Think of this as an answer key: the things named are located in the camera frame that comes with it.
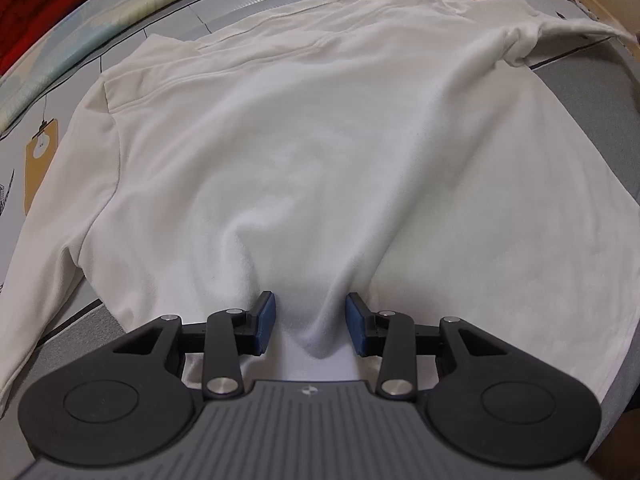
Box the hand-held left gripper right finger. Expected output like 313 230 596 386
344 292 507 401

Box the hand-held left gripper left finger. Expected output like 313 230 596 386
113 290 278 401

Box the white collared shirt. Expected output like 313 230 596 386
0 0 640 418

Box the grey printed bed sheet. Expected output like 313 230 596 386
0 0 640 411

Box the teal patterned quilt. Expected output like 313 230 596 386
0 0 346 131

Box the red cloth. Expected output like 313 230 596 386
0 0 147 74

